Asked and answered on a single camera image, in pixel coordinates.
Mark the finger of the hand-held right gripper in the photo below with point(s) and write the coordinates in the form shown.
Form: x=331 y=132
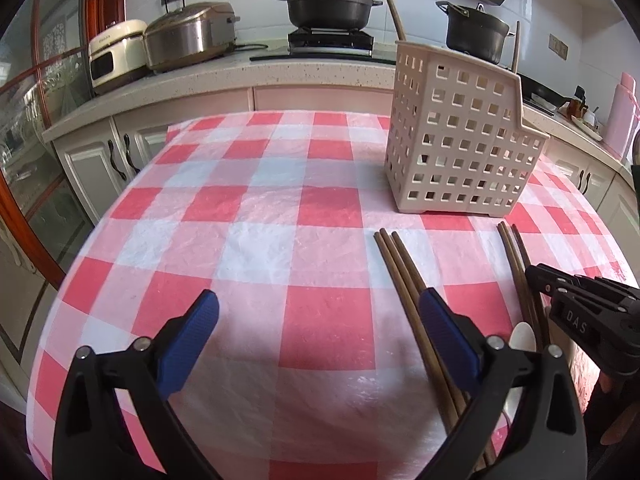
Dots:
x=565 y=285

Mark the black glass cooktop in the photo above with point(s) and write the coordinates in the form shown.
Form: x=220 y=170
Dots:
x=270 y=57

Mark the gold wall outlet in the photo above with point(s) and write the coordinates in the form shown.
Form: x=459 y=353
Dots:
x=558 y=45

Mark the black burner grate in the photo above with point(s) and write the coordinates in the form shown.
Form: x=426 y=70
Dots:
x=330 y=40

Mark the small white dish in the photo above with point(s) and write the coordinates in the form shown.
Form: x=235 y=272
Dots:
x=587 y=133

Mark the white ceramic spoon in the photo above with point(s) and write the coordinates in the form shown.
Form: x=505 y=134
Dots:
x=523 y=336

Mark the black wok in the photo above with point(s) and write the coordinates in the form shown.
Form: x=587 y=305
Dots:
x=542 y=94

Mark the black casserole pot with lid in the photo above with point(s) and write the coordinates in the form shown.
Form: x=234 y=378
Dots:
x=327 y=5

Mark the pink thermos bottle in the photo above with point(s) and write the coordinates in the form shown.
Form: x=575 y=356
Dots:
x=620 y=110

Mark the white multi cooker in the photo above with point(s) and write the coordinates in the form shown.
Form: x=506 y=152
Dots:
x=115 y=55

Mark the stainless steel rice cooker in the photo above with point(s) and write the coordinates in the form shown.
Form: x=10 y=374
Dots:
x=192 y=35

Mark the black stockpot with lid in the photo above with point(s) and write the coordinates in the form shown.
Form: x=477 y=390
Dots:
x=475 y=30

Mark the dark condiment bottle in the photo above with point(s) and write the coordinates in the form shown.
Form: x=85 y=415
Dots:
x=579 y=96

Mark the beige perforated utensil basket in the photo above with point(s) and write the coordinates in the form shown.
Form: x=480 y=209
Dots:
x=460 y=130

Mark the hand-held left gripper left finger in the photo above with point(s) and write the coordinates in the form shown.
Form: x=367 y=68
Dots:
x=192 y=340

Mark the brown wooden chopstick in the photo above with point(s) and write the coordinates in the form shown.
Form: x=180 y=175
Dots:
x=509 y=255
x=523 y=251
x=408 y=260
x=515 y=47
x=402 y=276
x=391 y=7
x=518 y=245
x=395 y=280

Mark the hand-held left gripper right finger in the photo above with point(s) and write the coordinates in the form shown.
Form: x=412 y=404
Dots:
x=447 y=340

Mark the red white checkered tablecloth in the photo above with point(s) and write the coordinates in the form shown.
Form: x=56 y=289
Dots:
x=280 y=240

